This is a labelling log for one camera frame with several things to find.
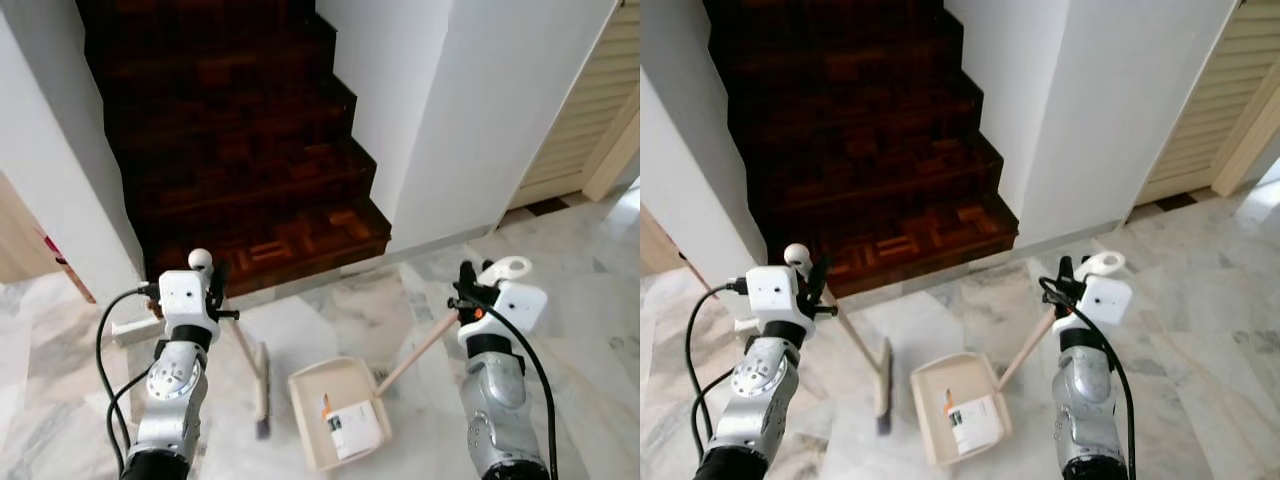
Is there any light wooden cabinet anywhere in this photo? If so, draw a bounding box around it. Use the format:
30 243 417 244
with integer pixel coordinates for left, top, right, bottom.
640 205 693 293
0 175 63 286

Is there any white-tipped wooden broom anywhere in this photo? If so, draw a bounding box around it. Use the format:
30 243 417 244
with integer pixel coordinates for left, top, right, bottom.
785 244 895 437
188 248 274 441

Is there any white orange carton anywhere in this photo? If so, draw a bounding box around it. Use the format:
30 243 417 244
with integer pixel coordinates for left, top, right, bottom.
944 389 1007 457
322 394 387 462

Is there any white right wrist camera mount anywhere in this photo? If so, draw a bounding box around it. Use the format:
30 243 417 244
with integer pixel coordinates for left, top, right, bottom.
487 283 549 337
1075 277 1134 332

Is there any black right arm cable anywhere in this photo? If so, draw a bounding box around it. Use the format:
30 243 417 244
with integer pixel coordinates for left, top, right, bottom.
1040 276 1138 479
452 285 559 479

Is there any dark wooden staircase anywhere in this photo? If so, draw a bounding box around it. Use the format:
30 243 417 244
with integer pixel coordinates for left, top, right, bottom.
78 0 393 299
702 0 1021 299

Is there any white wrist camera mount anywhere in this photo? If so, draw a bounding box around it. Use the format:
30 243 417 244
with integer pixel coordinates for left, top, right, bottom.
158 270 221 343
746 266 809 337
1075 277 1134 332
487 283 549 337

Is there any beige long-handled dustpan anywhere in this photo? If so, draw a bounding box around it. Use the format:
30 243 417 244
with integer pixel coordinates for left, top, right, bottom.
288 256 533 472
910 251 1127 467

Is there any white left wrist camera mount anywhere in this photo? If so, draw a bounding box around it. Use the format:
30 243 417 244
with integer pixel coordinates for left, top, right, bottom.
746 266 809 337
158 270 221 343

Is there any beige louvred door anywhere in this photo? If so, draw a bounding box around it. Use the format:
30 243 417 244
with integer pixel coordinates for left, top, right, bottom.
510 0 641 211
1135 0 1280 207

